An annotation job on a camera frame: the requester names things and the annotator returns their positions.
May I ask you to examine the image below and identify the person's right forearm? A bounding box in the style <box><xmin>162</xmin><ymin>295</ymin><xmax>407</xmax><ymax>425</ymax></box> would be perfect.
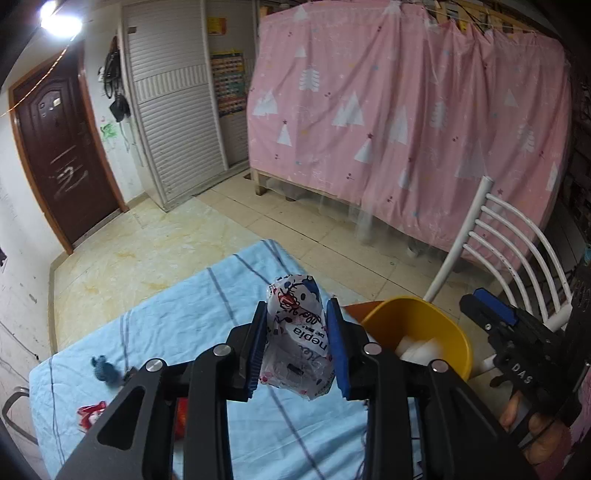
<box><xmin>549</xmin><ymin>411</ymin><xmax>591</xmax><ymax>480</ymax></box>

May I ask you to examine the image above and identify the person's right hand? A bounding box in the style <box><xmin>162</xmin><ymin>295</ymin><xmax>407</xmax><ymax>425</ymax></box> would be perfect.
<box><xmin>501</xmin><ymin>394</ymin><xmax>571</xmax><ymax>468</ymax></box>

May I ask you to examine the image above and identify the dark brown door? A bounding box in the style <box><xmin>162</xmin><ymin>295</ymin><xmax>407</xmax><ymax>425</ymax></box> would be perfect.
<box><xmin>9</xmin><ymin>46</ymin><xmax>129</xmax><ymax>254</ymax></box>

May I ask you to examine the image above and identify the large black hanging bag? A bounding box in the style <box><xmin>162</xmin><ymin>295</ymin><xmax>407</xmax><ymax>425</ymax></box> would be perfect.
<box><xmin>104</xmin><ymin>38</ymin><xmax>122</xmax><ymax>99</ymax></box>

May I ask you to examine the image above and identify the brown stool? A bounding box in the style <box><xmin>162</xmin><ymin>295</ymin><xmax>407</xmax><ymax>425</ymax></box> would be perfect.
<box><xmin>344</xmin><ymin>302</ymin><xmax>384</xmax><ymax>324</ymax></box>

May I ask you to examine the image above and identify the pink tree-print curtain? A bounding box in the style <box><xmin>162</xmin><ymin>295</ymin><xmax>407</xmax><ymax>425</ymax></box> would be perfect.
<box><xmin>247</xmin><ymin>0</ymin><xmax>573</xmax><ymax>278</ymax></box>

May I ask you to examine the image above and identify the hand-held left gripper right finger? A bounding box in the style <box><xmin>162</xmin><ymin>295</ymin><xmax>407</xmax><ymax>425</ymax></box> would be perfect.
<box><xmin>327</xmin><ymin>298</ymin><xmax>536</xmax><ymax>480</ymax></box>

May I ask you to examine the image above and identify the blue knitted toy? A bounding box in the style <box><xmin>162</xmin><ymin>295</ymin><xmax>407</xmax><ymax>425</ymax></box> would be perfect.
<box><xmin>90</xmin><ymin>355</ymin><xmax>122</xmax><ymax>383</ymax></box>

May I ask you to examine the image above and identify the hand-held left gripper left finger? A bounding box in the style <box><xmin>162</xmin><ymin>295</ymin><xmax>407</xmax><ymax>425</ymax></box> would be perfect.
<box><xmin>55</xmin><ymin>307</ymin><xmax>269</xmax><ymax>480</ymax></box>

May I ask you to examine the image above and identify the yellow plastic bin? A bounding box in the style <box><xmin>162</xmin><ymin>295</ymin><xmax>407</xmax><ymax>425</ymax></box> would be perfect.
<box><xmin>360</xmin><ymin>296</ymin><xmax>474</xmax><ymax>381</ymax></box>

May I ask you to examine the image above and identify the colourful chart poster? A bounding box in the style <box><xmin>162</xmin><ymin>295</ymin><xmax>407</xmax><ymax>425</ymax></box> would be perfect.
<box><xmin>210</xmin><ymin>51</ymin><xmax>247</xmax><ymax>118</ymax></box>

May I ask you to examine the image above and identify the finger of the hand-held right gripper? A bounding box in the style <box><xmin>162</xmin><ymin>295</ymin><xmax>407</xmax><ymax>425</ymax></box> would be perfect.
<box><xmin>472</xmin><ymin>288</ymin><xmax>518</xmax><ymax>326</ymax></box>
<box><xmin>459</xmin><ymin>295</ymin><xmax>499</xmax><ymax>337</ymax></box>

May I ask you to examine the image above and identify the printed tissue packet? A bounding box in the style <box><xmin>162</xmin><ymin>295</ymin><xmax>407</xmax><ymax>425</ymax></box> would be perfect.
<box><xmin>259</xmin><ymin>273</ymin><xmax>337</xmax><ymax>401</ymax></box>

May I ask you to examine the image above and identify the white metal chair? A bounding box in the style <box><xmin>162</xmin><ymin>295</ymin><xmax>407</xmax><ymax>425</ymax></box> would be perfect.
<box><xmin>422</xmin><ymin>176</ymin><xmax>575</xmax><ymax>379</ymax></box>

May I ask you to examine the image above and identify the blue printed tablecloth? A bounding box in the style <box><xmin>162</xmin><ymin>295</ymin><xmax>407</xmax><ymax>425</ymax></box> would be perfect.
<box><xmin>28</xmin><ymin>239</ymin><xmax>426</xmax><ymax>480</ymax></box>

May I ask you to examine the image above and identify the red and white wrapper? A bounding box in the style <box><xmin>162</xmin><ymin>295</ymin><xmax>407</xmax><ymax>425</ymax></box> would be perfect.
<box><xmin>77</xmin><ymin>401</ymin><xmax>108</xmax><ymax>432</ymax></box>

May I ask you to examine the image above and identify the ceiling lamp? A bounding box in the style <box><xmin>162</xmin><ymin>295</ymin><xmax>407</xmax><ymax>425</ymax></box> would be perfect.
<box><xmin>39</xmin><ymin>0</ymin><xmax>86</xmax><ymax>38</ymax></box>

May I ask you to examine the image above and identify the small black hanging bag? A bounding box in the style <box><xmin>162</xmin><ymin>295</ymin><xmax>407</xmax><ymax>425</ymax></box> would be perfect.
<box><xmin>109</xmin><ymin>95</ymin><xmax>130</xmax><ymax>123</ymax></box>

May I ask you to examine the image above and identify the grey metal chair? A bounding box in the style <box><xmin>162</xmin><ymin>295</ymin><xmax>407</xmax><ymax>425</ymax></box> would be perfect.
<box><xmin>0</xmin><ymin>387</ymin><xmax>40</xmax><ymax>446</ymax></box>

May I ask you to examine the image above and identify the wooden bed frame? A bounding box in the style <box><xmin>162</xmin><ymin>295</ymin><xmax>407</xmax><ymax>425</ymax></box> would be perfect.
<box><xmin>252</xmin><ymin>0</ymin><xmax>541</xmax><ymax>197</ymax></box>

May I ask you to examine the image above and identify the white louvered wardrobe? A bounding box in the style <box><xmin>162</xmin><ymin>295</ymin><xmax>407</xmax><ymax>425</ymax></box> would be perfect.
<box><xmin>121</xmin><ymin>0</ymin><xmax>259</xmax><ymax>212</ymax></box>

